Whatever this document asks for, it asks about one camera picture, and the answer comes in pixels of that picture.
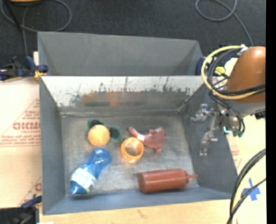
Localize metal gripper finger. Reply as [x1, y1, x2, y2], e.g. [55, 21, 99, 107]
[190, 103, 215, 124]
[199, 130, 219, 157]

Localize pink toy animal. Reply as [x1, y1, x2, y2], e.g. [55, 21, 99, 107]
[128, 126, 166, 154]

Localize red-brown squeeze bottle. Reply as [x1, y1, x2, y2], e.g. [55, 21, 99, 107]
[138, 168, 199, 194]

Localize orange plastic cup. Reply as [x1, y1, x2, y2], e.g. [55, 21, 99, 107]
[120, 137, 145, 164]

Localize grey metal bin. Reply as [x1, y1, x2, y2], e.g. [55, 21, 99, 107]
[37, 31, 239, 216]

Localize green sunglasses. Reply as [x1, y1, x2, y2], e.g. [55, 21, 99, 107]
[87, 119, 124, 142]

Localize yellow-orange ball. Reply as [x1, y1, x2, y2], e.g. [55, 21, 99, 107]
[87, 124, 110, 147]

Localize blue plastic bottle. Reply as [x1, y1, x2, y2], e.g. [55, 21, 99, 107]
[69, 147, 112, 196]

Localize brown cardboard board red print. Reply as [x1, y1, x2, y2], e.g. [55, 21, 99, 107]
[0, 77, 43, 210]

